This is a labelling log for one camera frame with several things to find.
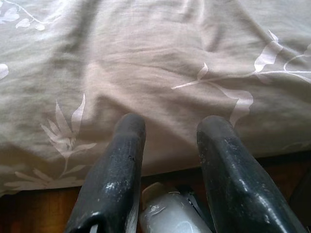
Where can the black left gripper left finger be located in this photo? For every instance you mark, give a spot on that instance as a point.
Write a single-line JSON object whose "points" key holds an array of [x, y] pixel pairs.
{"points": [[114, 174]]}

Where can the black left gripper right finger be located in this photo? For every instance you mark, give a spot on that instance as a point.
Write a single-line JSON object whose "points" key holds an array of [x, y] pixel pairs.
{"points": [[233, 174]]}

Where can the beige floral bed sheet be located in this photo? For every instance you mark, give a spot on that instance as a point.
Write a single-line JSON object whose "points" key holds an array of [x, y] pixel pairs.
{"points": [[145, 60]]}

